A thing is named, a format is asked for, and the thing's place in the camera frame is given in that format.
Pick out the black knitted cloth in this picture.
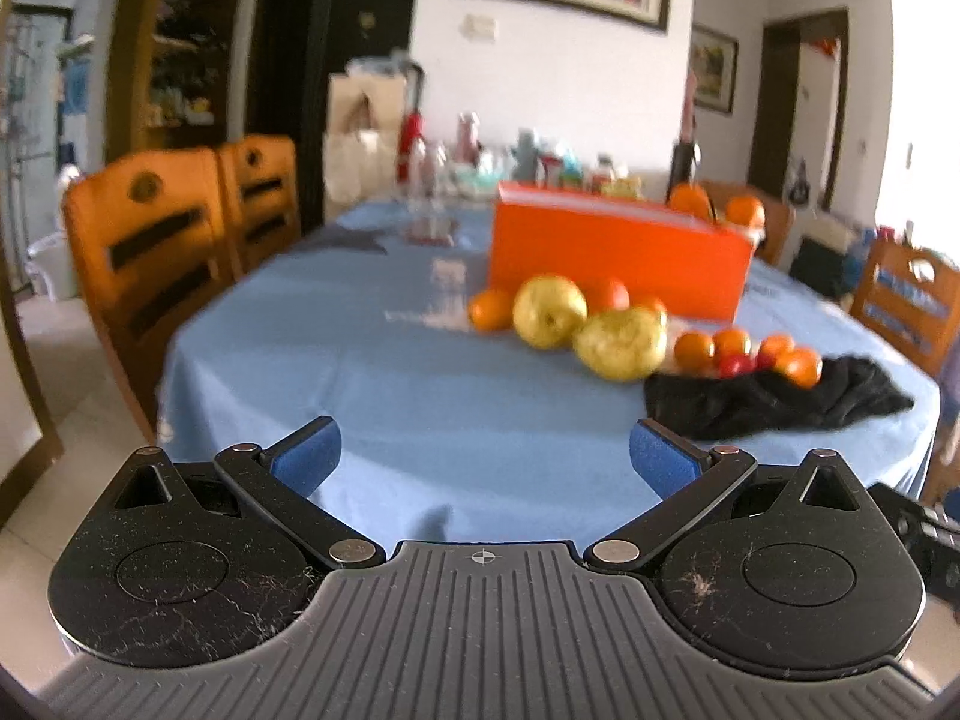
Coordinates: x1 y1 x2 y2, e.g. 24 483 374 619
644 356 914 442

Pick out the grey tall bottle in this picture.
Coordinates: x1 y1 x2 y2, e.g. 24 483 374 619
512 128 539 184

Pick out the black smartphone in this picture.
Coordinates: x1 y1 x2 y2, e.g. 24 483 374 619
404 215 459 247

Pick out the white fruit bowl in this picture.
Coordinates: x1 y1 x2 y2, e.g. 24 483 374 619
716 213 766 249

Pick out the orange cardboard box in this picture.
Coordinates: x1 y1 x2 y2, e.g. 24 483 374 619
488 184 754 322

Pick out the wooden chair near left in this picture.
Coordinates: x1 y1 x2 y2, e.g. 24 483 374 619
64 148 235 442

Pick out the red cherry tomato front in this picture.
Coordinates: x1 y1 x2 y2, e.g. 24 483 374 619
716 353 755 379

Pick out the large orange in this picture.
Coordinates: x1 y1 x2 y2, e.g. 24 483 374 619
583 277 631 316

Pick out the blue tablecloth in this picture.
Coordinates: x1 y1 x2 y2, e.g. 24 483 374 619
154 196 944 554

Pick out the black thermos bottle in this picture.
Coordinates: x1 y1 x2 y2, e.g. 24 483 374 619
665 140 701 197

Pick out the red folded umbrella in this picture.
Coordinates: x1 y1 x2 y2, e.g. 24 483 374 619
397 60 425 184

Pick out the orange in bowl right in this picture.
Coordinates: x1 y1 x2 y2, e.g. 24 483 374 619
724 193 766 227

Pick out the yellow pear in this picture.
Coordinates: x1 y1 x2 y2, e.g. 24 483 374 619
512 275 587 351
573 307 669 383

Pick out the wooden chair right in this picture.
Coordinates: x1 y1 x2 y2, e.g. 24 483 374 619
851 239 958 379

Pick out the red cherry tomato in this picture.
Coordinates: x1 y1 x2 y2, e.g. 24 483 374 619
754 351 776 371
716 353 755 379

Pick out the wooden display cabinet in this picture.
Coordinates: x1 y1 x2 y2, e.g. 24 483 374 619
104 0 238 163

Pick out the green tissue box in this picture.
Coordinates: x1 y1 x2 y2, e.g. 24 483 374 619
452 163 498 202

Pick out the small framed picture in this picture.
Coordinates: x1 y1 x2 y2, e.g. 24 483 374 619
690 25 739 115

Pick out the orange in bowl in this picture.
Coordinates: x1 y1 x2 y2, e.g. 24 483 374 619
667 182 716 223
724 193 766 227

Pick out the pink water bottle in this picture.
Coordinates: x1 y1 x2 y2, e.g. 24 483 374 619
454 112 480 166

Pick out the clear glass jar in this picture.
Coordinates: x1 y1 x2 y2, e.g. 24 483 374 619
407 138 449 216

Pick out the orange in bowl left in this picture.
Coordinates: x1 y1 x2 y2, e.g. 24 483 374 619
667 182 716 223

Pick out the red cherry tomato right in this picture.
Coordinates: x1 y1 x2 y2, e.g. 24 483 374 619
754 351 776 371

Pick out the tangerine beside large orange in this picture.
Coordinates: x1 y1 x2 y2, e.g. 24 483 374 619
633 296 669 325

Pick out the white wall switch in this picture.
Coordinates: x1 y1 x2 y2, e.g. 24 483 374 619
460 13 498 44

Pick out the small tangerine far left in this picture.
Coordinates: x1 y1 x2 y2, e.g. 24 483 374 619
467 288 514 333

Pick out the paper shopping bag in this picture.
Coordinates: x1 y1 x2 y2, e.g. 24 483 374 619
322 73 407 224

